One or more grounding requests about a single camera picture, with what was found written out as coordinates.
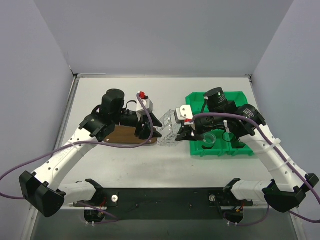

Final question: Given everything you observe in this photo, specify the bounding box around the clear acrylic organizer box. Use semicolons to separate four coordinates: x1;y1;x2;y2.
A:
157;109;180;147

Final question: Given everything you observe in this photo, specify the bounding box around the clear plastic cup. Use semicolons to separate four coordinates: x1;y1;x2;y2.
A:
202;132;217;150

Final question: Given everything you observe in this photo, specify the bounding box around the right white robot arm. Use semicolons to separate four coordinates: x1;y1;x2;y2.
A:
174;87;319;213

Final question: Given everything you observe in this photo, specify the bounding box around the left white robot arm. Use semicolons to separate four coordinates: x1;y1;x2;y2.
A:
19;89;162;218

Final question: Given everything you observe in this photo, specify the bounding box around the brown oval wooden tray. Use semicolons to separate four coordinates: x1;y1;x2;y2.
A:
102;125;146;147

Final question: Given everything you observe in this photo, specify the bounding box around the green plastic divided bin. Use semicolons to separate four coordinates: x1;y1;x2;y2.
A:
185;92;254;157

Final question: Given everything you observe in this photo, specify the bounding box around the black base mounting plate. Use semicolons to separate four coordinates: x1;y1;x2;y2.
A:
83;187;253;223

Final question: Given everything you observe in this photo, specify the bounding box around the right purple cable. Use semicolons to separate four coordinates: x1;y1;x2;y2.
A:
188;112;320;224

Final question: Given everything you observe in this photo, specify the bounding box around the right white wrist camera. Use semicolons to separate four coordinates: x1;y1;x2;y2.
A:
174;105;194;126

